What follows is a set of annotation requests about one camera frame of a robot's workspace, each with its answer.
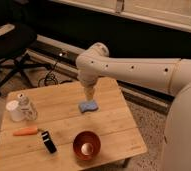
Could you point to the black office chair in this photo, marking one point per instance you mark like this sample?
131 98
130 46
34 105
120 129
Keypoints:
15 38

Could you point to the orange carrot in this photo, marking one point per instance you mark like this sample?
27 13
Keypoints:
26 131

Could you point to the black power strip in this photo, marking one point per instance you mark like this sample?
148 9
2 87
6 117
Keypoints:
69 57

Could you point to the red bowl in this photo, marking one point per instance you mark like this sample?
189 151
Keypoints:
86 145

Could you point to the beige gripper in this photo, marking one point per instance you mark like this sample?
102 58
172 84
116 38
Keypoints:
89 92

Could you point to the wooden folding table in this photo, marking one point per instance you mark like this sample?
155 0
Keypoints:
58 114

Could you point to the white cup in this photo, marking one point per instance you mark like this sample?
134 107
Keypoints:
14 109

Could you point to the black eraser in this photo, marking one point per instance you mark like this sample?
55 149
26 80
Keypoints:
48 142

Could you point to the blue sponge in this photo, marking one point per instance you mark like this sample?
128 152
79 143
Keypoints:
88 106

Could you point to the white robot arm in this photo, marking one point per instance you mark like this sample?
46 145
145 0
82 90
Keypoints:
170 76

